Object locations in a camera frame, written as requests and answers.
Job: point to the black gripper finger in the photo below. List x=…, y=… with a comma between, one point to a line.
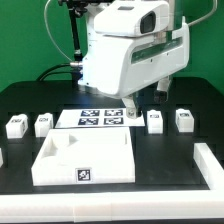
x=133, y=110
x=161, y=92

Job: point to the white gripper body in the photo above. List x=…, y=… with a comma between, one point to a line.
x=133, y=44

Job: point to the white square tabletop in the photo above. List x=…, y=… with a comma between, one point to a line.
x=85, y=156

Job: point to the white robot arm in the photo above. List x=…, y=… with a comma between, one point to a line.
x=133, y=44

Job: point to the white sheet with markers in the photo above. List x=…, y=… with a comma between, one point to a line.
x=116, y=117

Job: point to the white left fence stub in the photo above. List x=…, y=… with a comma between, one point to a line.
x=1, y=158

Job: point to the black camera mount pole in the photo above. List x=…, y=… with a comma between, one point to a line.
x=76, y=9

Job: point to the white right fence wall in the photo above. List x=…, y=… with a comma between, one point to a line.
x=210, y=168

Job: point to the white fence wall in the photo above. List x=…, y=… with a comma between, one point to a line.
x=112, y=206
x=210, y=168

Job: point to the white front fence wall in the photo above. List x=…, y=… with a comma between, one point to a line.
x=112, y=206

